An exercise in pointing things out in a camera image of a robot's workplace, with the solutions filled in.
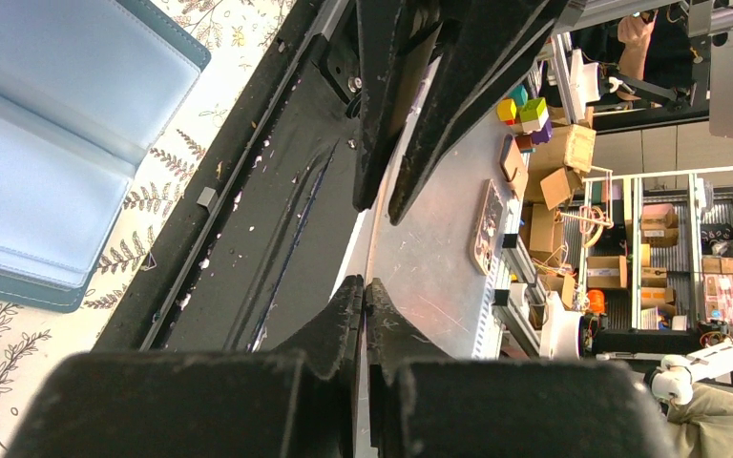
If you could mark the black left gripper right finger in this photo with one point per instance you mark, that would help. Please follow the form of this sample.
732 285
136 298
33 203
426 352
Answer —
425 403

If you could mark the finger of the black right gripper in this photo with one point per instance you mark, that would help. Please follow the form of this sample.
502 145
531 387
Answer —
396 39
496 46

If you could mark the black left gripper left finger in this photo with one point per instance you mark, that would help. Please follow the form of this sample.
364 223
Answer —
296 400

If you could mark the blue leather card holder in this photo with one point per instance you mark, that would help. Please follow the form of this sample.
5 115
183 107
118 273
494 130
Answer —
86 89

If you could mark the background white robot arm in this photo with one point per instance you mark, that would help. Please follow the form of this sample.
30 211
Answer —
701 373

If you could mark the colourful toy blocks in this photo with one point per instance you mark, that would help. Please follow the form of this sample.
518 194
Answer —
528 117

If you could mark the phone in patterned case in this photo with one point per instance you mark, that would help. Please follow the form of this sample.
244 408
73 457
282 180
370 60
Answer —
488 225

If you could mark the floral patterned table mat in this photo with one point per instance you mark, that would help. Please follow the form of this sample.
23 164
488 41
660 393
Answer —
34 340

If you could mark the cardboard boxes on shelves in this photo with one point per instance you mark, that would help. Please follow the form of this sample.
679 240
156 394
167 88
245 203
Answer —
603 248

